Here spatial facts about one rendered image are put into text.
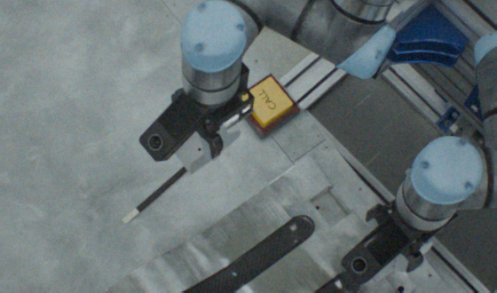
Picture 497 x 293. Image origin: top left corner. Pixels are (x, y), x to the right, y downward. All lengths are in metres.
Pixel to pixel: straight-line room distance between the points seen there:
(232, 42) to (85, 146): 0.55
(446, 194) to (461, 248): 1.13
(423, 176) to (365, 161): 1.15
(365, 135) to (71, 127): 0.86
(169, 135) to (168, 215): 0.29
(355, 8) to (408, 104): 1.20
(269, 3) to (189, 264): 0.45
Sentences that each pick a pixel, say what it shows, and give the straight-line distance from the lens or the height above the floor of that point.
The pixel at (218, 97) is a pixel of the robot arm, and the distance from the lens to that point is 1.33.
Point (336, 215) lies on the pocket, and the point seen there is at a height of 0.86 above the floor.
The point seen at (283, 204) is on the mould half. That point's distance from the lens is 1.59.
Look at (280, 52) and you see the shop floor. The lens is 2.67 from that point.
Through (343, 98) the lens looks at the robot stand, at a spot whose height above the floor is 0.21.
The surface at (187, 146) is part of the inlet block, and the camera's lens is 1.54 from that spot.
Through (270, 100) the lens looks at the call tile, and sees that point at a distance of 1.71.
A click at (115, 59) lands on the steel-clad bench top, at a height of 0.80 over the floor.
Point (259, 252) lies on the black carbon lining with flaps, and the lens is 1.58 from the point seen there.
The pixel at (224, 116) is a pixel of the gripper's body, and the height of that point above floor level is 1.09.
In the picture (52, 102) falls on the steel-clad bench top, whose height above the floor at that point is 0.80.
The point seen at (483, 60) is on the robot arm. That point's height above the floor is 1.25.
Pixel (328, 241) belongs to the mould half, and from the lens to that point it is 1.58.
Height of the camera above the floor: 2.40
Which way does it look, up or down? 68 degrees down
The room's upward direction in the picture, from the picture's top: 10 degrees clockwise
